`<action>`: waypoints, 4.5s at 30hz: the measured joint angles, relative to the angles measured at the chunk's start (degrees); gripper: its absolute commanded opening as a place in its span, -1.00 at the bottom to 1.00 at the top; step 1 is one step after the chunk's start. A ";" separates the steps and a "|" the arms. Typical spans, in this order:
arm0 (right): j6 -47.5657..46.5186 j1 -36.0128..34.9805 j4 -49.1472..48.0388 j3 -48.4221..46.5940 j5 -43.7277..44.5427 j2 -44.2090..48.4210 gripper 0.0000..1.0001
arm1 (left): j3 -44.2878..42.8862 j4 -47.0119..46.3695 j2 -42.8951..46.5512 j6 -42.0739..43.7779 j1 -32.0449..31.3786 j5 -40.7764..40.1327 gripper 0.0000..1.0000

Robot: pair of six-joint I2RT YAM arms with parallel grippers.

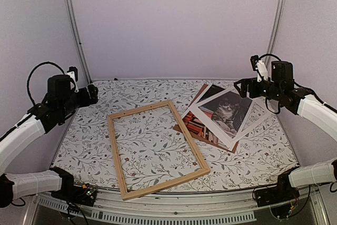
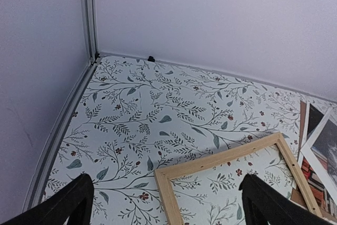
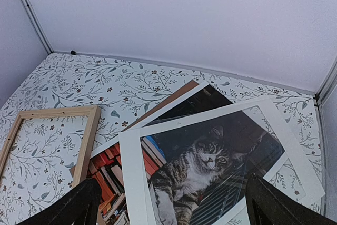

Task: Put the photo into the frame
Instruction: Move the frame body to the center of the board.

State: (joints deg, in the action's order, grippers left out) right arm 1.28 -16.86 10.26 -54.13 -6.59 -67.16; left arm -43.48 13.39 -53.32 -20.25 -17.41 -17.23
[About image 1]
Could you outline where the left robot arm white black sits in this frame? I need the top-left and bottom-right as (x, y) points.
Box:
(1, 71), (98, 208)

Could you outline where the light wooden picture frame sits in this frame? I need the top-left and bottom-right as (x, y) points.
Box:
(107, 100), (211, 201)

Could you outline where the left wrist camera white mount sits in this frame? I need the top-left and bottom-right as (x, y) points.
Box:
(66, 66), (78, 93)

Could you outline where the front aluminium rail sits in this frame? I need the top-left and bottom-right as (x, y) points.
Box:
(23, 186), (333, 224)

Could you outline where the floral patterned table cover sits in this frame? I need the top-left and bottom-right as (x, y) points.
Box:
(53, 80), (298, 192)

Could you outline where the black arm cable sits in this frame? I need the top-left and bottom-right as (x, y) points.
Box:
(26, 61), (65, 106)
(259, 53), (281, 64)

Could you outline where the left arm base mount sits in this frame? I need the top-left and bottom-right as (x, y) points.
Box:
(51, 183), (97, 207)

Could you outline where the right aluminium corner post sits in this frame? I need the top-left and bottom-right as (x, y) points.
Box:
(267, 0), (286, 54)

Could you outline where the left aluminium corner post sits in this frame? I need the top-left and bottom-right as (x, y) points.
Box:
(64, 0), (93, 83)

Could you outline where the aluminium corner post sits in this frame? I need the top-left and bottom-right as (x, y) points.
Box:
(267, 0), (286, 54)
(64, 0), (93, 83)

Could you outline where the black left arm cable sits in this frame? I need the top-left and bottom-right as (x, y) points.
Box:
(26, 61), (65, 106)

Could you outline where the cat photo white border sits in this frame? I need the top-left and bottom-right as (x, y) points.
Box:
(190, 85), (253, 143)

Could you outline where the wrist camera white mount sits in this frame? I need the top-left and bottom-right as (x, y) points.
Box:
(250, 55), (268, 82)
(66, 66), (78, 93)

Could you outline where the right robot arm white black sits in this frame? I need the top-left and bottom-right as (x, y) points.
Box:
(234, 56), (336, 202)

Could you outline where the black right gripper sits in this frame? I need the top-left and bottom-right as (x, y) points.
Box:
(234, 77), (282, 101)

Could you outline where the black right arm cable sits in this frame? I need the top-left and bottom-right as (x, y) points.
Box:
(259, 53), (281, 64)

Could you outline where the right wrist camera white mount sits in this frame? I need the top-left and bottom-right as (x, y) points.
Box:
(250, 55), (268, 82)

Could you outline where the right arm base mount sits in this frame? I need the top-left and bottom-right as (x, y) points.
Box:
(252, 174), (300, 207)

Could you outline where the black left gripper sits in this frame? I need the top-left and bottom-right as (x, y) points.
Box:
(60, 84), (98, 118)

